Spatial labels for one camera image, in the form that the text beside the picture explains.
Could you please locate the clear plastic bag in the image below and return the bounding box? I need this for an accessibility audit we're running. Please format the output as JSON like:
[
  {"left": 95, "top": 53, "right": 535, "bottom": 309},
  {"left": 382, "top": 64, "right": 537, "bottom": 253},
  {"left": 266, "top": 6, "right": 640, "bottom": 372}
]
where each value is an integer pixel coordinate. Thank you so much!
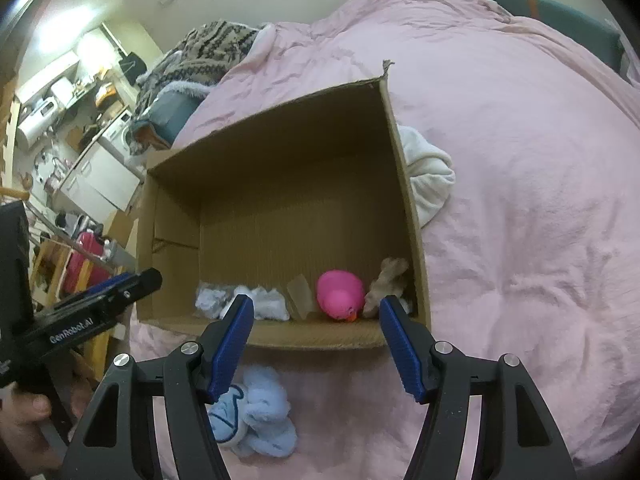
[{"left": 194, "top": 282, "right": 234, "bottom": 320}]

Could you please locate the pink bed duvet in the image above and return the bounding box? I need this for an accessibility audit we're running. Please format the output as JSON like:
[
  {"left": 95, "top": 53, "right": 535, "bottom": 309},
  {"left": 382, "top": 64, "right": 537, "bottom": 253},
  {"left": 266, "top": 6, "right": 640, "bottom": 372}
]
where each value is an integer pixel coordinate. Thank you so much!
[{"left": 177, "top": 0, "right": 639, "bottom": 470}]

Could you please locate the light blue plush toy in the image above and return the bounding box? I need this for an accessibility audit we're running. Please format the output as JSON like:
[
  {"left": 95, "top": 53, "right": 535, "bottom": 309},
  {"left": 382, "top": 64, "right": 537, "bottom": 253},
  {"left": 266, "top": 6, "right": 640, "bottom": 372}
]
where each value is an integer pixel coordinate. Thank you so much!
[{"left": 206, "top": 365, "right": 297, "bottom": 458}]

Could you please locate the patterned knit blanket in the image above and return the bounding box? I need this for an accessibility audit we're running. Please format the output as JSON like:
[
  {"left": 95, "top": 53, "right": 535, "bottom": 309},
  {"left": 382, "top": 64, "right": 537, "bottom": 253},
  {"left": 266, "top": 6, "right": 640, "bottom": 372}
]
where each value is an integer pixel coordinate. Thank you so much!
[{"left": 134, "top": 20, "right": 260, "bottom": 116}]

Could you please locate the person left hand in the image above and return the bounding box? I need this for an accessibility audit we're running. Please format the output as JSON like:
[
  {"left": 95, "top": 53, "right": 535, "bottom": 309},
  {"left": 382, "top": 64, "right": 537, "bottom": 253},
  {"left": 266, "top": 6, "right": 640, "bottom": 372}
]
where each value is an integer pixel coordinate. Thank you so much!
[{"left": 0, "top": 349, "right": 94, "bottom": 476}]

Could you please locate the brown cardboard box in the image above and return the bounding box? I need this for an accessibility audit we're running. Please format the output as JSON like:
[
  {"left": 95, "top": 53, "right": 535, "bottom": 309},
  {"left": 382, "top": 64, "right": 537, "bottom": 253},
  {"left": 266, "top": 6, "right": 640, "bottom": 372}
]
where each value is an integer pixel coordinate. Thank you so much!
[{"left": 137, "top": 76, "right": 431, "bottom": 336}]

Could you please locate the translucent soft block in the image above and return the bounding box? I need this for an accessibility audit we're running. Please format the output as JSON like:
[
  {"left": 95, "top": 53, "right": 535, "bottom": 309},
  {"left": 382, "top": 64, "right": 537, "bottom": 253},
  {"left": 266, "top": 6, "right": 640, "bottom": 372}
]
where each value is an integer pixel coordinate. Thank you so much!
[{"left": 286, "top": 274, "right": 317, "bottom": 321}]

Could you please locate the white cloth beside box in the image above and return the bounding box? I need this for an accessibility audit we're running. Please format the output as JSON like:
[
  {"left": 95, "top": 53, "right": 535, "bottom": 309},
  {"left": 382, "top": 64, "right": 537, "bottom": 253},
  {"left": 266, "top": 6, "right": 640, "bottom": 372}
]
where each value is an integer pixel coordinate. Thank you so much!
[{"left": 397, "top": 125, "right": 456, "bottom": 228}]

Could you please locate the teal headboard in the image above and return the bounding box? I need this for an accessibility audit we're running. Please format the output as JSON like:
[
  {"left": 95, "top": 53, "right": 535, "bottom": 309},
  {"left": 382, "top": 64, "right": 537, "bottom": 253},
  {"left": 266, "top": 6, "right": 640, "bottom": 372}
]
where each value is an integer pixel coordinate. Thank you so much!
[{"left": 494, "top": 0, "right": 624, "bottom": 72}]

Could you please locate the red suitcase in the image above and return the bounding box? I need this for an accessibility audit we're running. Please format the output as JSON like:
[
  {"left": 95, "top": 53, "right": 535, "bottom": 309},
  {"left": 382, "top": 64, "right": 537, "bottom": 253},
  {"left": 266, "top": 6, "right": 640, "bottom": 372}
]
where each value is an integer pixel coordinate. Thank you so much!
[{"left": 62, "top": 231, "right": 114, "bottom": 298}]

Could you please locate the pink rubber duck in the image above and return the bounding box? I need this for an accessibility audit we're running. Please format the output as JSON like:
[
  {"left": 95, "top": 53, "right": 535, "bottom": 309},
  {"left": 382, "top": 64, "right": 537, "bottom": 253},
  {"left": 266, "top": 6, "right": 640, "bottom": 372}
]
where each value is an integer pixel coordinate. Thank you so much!
[{"left": 316, "top": 270, "right": 366, "bottom": 322}]

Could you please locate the white kitchen cabinet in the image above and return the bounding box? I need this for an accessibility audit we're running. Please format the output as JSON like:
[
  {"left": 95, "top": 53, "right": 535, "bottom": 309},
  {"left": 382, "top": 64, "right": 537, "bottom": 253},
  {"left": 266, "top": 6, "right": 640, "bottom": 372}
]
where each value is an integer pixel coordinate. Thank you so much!
[{"left": 52, "top": 143, "right": 141, "bottom": 223}]

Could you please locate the beige floral scrunchie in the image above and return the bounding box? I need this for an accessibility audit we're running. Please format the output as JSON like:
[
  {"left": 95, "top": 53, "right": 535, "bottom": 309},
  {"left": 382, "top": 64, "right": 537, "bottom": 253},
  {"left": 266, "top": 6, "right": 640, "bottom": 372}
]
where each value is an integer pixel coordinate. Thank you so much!
[{"left": 362, "top": 258, "right": 409, "bottom": 318}]

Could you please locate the wooden chair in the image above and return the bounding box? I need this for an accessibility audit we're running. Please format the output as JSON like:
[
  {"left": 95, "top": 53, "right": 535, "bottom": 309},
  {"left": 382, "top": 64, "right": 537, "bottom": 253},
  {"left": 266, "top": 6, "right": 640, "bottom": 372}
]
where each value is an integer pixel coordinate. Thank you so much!
[{"left": 28, "top": 236, "right": 114, "bottom": 379}]

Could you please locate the white washing machine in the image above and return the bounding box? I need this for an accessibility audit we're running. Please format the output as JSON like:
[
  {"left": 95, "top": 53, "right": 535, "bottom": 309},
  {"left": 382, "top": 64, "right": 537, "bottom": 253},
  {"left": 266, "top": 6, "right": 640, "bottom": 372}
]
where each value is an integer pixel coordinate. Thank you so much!
[{"left": 99, "top": 108, "right": 131, "bottom": 165}]

